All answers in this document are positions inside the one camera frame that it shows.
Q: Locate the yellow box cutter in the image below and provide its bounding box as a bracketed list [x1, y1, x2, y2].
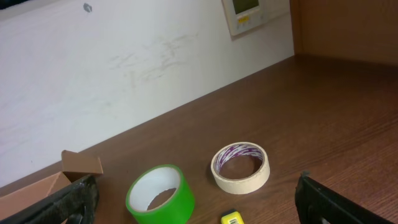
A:
[221, 210, 244, 224]

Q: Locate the white wall control panel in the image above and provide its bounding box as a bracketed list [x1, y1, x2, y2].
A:
[222, 0, 268, 36]

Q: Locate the brown cardboard box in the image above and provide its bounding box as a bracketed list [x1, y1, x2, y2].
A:
[1, 150, 103, 220]

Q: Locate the wooden side panel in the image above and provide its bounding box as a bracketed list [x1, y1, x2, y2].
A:
[290, 0, 397, 66]

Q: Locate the green tape roll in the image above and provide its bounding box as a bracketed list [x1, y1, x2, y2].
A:
[126, 164, 195, 224]

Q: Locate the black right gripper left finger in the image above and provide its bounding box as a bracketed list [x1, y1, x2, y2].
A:
[1, 175, 100, 224]

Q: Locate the cream masking tape roll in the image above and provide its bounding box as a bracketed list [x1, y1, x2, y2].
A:
[210, 142, 271, 195]

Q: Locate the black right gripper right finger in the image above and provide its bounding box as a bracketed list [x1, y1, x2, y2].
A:
[295, 172, 392, 224]

